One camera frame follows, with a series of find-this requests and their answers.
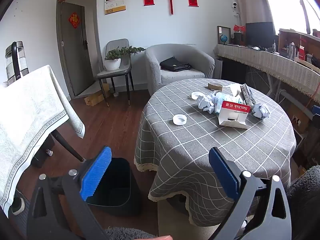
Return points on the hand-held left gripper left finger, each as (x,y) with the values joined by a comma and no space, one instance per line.
(96,172)

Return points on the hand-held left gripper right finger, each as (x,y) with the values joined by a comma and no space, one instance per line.
(225,175)

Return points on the dark plastic trash bin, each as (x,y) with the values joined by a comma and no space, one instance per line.
(117,180)

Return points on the white ribbed jar lid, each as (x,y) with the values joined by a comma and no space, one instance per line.
(180,119)

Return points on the grey checked tablecloth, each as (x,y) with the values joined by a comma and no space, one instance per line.
(200,150)

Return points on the dark table leg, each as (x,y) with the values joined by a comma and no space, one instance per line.
(67,145)

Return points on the red and white carton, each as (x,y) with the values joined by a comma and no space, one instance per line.
(233,115)

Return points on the cardboard box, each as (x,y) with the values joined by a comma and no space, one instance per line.
(95,99)

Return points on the light blue tissue packet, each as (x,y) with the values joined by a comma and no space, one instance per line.
(222,97)

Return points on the grey fleece cloth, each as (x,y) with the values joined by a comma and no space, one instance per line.
(305,195)

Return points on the white plastic lid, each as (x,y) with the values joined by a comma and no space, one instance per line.
(197,95)

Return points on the black and white shoe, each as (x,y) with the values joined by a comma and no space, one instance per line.
(18,206)

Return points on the white tissue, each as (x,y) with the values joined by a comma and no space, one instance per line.
(235,89)

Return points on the brown cardboard piece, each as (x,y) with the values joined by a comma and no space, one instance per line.
(215,86)

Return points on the white patterned tablecloth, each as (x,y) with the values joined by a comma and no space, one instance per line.
(30,110)

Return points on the potted plant in white pot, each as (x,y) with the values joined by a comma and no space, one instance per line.
(112,63)

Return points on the grey door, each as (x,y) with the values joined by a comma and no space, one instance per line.
(75,55)

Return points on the beige fringed desk cloth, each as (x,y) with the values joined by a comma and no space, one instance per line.
(275,65)

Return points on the black bag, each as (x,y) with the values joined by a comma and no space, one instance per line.
(175,64)

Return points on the grey armchair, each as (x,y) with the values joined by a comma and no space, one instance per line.
(185,55)

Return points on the grey dining chair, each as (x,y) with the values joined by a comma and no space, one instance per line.
(117,45)

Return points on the small blue globe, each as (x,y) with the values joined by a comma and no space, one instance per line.
(224,38)

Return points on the dark brown speaker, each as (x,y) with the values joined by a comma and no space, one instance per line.
(238,38)

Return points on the black monitor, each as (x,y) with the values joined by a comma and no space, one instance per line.
(260,33)

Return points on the small red flags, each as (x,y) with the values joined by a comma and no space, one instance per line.
(239,28)

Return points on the wooden desk organizer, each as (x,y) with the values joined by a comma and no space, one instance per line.
(297,42)

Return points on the red diamond door decoration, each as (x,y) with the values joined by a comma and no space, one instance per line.
(74,20)

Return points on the wooden picture frame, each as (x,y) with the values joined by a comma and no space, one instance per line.
(223,30)

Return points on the white security camera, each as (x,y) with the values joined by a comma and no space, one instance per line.
(235,6)

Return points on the wall calendar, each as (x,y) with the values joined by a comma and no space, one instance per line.
(115,2)

